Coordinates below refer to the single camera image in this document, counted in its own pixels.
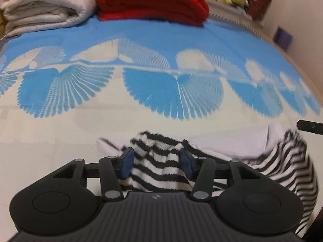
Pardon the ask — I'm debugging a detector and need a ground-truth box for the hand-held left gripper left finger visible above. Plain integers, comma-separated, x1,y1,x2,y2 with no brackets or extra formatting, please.
53,147,135,202

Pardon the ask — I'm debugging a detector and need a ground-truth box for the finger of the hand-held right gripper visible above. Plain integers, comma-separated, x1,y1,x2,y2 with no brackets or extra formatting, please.
297,120,323,135

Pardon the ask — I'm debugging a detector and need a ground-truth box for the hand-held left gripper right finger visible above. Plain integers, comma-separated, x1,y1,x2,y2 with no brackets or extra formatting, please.
179,147,261,201

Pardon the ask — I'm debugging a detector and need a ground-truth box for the striped hooded sweater white vest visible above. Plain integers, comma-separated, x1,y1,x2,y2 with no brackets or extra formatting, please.
96,130,319,235

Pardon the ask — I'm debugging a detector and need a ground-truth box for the purple box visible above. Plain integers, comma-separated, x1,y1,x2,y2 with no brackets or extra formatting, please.
273,26,294,51

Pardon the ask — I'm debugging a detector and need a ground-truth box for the blue fan print bed sheet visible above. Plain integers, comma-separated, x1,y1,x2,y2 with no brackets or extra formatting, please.
0,14,323,197

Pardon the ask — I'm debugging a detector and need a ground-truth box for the dark red cushion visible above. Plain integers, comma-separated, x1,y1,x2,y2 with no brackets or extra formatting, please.
246,0,273,21

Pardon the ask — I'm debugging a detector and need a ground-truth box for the red folded blanket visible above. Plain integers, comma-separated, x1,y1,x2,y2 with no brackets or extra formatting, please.
96,0,210,27

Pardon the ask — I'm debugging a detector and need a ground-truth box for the cream rolled quilt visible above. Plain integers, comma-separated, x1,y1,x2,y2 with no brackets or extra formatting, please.
0,0,98,38

